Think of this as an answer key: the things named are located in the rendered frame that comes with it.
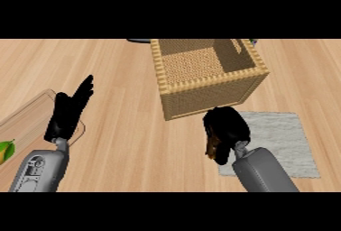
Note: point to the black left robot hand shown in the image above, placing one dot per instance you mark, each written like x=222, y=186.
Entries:
x=66, y=114

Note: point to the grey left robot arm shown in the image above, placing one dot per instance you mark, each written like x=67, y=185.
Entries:
x=42, y=170

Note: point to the square wicker basket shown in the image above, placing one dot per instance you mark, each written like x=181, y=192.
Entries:
x=208, y=75

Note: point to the dark flat object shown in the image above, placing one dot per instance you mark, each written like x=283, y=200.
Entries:
x=138, y=40

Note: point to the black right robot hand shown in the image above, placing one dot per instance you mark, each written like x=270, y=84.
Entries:
x=227, y=126

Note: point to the brown sweet potato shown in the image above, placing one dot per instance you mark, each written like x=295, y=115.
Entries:
x=211, y=147

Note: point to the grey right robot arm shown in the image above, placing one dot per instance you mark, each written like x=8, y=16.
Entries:
x=261, y=170

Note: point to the small green and purple object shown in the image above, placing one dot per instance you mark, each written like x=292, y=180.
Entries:
x=252, y=41

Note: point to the green and yellow fruit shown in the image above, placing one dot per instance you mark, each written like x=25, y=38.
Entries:
x=5, y=150

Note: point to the pale grey placemat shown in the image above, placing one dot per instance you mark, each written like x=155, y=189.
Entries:
x=283, y=141

